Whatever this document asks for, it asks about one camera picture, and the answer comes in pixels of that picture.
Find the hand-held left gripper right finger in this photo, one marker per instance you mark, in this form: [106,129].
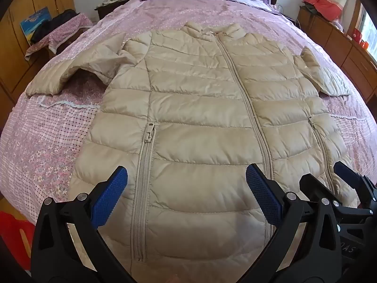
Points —
[263,194]

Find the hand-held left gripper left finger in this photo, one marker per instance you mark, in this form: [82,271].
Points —
[110,194]

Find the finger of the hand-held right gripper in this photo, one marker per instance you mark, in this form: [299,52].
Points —
[313,187]
[341,169]

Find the beige puffer jacket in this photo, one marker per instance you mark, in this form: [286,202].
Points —
[200,109]

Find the dark clothes pile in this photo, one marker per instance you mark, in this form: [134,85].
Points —
[59,20]

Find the red plastic stool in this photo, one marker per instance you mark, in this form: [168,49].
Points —
[14,230]

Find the light wooden dresser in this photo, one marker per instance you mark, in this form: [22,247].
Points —
[338,50]

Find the small orange-red box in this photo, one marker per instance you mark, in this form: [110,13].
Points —
[365,44]

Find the red box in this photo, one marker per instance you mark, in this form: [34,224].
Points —
[357,35]

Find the pale purple cloth bundle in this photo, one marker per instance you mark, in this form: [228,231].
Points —
[337,25]

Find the window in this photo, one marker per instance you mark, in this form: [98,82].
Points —
[368,20]

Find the pink floral table cloth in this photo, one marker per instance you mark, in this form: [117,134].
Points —
[67,28]

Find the dark wooden nightstand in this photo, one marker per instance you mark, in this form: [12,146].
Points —
[106,10]

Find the blue picture book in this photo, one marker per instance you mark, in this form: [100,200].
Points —
[32,23]

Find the bed with pink floral cover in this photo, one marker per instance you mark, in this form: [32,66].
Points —
[176,14]

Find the light wooden wardrobe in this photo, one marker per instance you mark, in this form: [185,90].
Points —
[29,0]

